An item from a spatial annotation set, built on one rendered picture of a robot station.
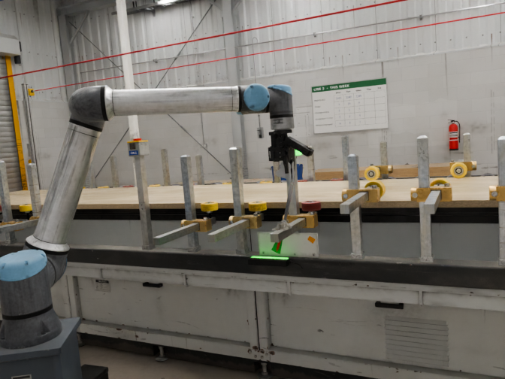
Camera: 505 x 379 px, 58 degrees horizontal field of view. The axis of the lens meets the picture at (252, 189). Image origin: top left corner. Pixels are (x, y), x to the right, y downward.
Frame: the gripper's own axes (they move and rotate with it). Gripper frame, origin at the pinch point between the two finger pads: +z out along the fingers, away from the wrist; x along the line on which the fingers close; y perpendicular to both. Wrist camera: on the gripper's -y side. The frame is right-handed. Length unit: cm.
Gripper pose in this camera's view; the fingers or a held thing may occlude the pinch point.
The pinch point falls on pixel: (291, 181)
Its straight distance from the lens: 177.0
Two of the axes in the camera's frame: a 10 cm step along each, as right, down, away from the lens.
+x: -4.3, 1.3, -8.9
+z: 0.7, 9.9, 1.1
